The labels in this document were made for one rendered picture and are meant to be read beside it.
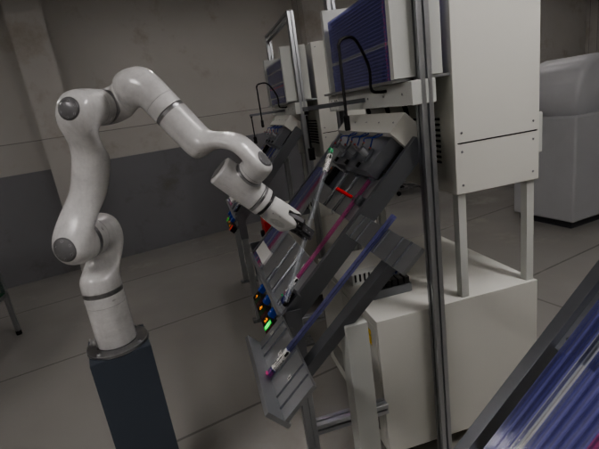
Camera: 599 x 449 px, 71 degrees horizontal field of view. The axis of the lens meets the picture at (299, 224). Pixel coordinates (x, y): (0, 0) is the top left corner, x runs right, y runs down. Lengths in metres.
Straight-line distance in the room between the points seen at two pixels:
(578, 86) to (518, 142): 2.63
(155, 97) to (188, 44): 4.09
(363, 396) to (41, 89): 4.20
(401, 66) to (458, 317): 0.89
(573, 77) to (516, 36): 2.68
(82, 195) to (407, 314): 1.09
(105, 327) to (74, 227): 0.33
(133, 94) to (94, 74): 3.85
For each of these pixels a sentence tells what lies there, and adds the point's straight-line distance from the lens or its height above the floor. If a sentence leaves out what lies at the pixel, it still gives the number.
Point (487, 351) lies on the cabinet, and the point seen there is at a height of 0.38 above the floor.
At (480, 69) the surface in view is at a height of 1.38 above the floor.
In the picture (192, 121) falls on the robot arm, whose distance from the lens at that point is 1.16.
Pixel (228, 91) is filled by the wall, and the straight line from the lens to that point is 5.31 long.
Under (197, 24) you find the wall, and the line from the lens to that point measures 5.33.
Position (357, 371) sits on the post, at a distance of 1.15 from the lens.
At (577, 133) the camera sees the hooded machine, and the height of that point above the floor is 0.83.
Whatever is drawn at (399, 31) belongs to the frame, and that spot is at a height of 1.52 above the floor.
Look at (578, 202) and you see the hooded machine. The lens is 4.30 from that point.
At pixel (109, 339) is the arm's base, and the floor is 0.75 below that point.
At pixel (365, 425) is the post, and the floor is 0.51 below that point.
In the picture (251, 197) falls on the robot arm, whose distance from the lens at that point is 1.14.
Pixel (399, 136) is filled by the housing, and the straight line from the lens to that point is 1.37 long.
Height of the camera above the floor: 1.35
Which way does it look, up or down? 16 degrees down
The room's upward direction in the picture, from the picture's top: 8 degrees counter-clockwise
